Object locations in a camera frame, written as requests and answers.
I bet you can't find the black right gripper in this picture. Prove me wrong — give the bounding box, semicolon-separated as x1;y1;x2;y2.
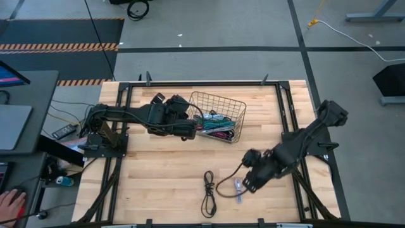
242;158;279;194

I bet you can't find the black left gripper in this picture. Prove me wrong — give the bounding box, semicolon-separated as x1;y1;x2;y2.
172;117;197;143

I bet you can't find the grey braided USB-C cable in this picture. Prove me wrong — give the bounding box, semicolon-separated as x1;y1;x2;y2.
233;177;244;205
204;125;235;134

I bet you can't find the teal USB-C cable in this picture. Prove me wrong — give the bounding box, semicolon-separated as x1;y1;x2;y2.
196;118;237;131

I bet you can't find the red USB-C cable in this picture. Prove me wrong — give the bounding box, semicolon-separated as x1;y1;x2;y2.
195;125;234;141

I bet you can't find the long thick black cable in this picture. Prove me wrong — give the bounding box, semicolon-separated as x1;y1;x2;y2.
200;170;218;219

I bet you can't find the gold wire basket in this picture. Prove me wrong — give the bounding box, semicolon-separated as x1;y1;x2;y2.
185;91;247;144

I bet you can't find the black power adapter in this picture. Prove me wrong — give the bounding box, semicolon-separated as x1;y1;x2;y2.
51;123;78;141

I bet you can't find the black desk support bar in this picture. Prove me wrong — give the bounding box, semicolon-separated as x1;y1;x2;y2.
37;135;85;168

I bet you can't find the black low desk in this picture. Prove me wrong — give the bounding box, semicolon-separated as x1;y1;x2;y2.
0;151;48;228

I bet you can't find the black hazard-striped floor mat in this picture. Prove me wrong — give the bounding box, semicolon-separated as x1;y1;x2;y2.
0;18;125;87

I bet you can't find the grey stand base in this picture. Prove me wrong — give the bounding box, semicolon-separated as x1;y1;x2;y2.
380;96;405;106

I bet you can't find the grey laptop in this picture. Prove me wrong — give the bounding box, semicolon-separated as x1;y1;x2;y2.
0;104;34;151

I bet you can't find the black box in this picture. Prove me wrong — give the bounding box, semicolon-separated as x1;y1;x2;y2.
371;62;405;98

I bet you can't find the black computer mouse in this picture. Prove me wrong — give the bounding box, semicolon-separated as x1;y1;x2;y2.
12;186;28;219

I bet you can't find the computer monitor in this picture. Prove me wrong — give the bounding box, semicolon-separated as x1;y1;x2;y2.
0;60;32;88

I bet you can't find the person's hand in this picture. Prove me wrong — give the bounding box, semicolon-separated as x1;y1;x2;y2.
0;189;27;228

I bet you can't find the grey table leg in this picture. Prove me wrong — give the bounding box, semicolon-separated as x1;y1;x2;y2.
344;0;405;23

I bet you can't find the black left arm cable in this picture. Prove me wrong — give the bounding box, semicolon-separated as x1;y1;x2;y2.
185;101;206;128

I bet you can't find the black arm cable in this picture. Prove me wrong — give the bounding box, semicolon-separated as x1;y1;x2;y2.
215;162;247;200
185;101;206;128

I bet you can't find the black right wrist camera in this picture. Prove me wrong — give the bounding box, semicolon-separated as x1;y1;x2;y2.
242;148;263;168

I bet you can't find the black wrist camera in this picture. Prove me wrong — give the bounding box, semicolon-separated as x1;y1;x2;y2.
150;92;166;106
242;148;263;168

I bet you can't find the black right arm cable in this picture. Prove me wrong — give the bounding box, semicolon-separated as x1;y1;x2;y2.
215;162;247;200

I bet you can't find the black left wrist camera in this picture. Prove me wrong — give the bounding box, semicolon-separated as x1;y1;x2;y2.
150;92;166;106

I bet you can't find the black aluminium table frame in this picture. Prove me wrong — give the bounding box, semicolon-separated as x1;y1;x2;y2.
72;79;337;228

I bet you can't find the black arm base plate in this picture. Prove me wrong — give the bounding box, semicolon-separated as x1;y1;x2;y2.
280;130;340;156
82;132;129;158

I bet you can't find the thin black hanging cable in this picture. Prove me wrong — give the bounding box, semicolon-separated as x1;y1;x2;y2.
83;0;116;82

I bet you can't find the coiled black floor cable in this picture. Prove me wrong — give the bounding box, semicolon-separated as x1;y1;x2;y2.
126;0;151;22

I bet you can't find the yellow hanging cord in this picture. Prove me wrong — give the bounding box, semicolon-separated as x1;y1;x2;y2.
307;0;326;29

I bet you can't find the white floor cable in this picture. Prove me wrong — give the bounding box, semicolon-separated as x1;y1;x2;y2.
317;19;405;63

